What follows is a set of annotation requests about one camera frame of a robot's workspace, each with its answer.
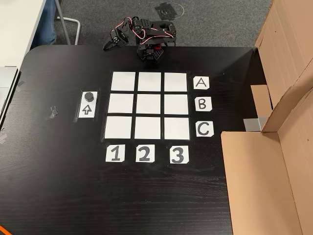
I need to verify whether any grey metal desk leg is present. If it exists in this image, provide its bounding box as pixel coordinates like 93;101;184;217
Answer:
55;0;81;46

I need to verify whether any person's leg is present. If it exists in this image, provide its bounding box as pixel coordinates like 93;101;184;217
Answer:
31;0;56;48

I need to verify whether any white arrow paper sheet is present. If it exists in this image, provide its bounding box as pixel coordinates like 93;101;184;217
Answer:
78;91;98;119

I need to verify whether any paper label letter A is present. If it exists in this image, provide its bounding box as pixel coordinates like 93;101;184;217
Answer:
193;76;210;90

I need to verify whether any white desk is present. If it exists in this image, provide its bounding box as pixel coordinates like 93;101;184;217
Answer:
0;0;47;69

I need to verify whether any paper label number 1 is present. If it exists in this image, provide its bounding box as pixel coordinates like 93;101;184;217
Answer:
105;144;125;163

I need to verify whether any paper label number 2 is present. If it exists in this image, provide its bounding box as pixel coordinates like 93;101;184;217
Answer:
135;144;156;163

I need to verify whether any paper label letter B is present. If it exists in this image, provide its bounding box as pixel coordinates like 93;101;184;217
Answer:
195;97;213;112

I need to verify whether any paper label number 3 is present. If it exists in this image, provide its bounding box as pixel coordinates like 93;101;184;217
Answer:
170;145;189;165

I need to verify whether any paper label letter C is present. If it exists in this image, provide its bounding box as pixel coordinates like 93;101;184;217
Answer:
196;121;214;138

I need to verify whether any brown cardboard panel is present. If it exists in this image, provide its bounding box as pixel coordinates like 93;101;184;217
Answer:
221;87;313;235
250;0;313;118

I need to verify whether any white red servo cable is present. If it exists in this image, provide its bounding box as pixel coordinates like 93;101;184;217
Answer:
111;16;172;47

